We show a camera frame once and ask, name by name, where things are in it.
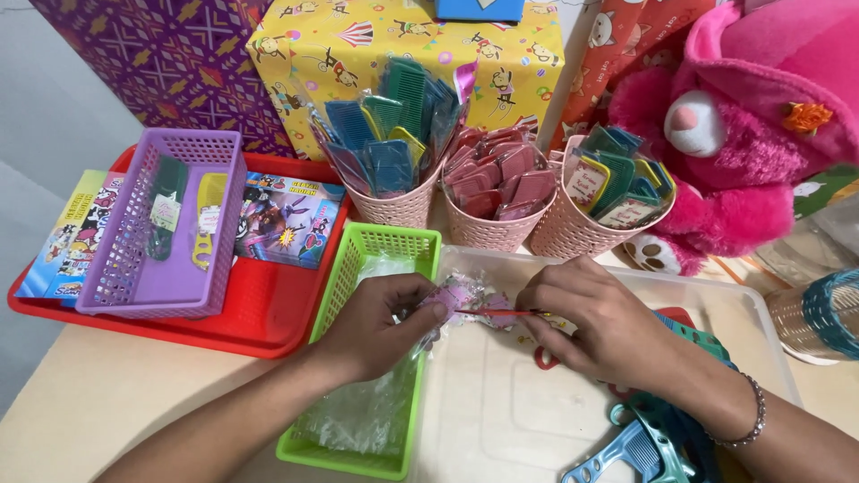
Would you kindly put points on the person's left hand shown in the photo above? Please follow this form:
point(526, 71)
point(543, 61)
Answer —
point(369, 329)

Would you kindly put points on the person's right hand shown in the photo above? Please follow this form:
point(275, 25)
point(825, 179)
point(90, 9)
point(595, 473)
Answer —
point(604, 329)

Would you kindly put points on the pink label plastic packet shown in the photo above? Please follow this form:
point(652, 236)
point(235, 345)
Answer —
point(463, 295)

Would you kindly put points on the thin red stick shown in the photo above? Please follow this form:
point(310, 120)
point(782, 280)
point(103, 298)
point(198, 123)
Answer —
point(496, 312)

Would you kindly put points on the green plastic basket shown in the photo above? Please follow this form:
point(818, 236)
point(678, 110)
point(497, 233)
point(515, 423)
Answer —
point(335, 295)

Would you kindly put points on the pile of clear plastic bags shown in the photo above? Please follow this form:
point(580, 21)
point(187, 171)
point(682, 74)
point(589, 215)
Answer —
point(362, 416)

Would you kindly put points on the pink woven plastic cup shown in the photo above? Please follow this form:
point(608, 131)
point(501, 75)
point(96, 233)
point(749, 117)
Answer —
point(570, 235)
point(396, 208)
point(493, 235)

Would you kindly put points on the red plastic tray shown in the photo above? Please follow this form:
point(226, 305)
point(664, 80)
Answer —
point(268, 308)

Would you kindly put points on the heap of teal combs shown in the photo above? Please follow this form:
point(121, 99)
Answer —
point(671, 429)

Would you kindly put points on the light blue comb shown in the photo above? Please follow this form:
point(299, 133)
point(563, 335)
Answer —
point(621, 453)

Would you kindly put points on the clear white plastic tray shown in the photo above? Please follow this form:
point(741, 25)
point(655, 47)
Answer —
point(496, 409)

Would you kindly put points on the blue cartoon card pack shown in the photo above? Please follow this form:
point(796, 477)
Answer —
point(288, 218)

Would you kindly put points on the bunch of mixed labelled combs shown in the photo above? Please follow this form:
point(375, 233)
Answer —
point(617, 178)

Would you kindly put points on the bunch of pink wrapped combs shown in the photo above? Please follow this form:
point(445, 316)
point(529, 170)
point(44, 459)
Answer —
point(500, 174)

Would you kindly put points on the yellow wrapped comb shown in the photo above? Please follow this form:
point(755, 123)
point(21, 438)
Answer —
point(209, 214)

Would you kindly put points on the bunch of blue wrapped combs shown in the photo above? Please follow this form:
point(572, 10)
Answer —
point(396, 134)

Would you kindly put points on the purple plastic basket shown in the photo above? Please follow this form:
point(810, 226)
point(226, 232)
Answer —
point(168, 288)

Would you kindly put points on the pink plush bear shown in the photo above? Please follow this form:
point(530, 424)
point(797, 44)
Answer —
point(751, 168)

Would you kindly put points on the teal wicker basket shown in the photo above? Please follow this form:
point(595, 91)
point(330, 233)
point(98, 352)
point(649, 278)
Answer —
point(822, 315)

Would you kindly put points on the crumpled clear plastic bag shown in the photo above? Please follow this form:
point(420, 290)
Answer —
point(812, 235)

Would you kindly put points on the dark green wrapped comb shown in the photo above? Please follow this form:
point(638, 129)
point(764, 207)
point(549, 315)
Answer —
point(166, 201)

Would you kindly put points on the green printed paper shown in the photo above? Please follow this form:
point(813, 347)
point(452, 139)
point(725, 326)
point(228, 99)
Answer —
point(829, 188)

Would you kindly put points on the yellow monkey print gift box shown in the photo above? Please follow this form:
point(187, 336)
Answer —
point(376, 47)

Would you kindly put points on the orange cat print gift wrap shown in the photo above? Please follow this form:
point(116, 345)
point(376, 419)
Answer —
point(624, 40)

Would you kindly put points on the pink cartoon card pack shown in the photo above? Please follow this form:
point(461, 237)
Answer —
point(87, 248)

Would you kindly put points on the yellow cartoon card pack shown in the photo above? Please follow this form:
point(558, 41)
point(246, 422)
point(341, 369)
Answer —
point(57, 241)

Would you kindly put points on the purple patterned gift box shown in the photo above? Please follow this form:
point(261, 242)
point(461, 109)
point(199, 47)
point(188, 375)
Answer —
point(174, 60)

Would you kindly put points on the small blue box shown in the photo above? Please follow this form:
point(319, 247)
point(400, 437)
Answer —
point(480, 8)

